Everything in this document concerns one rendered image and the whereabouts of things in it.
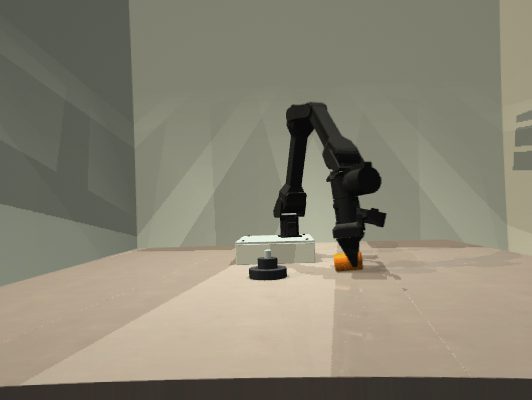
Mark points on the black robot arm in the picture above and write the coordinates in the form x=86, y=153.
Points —
x=340, y=154

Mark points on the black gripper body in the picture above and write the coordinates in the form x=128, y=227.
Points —
x=345, y=213

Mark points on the orange knob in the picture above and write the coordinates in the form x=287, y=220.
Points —
x=341, y=262

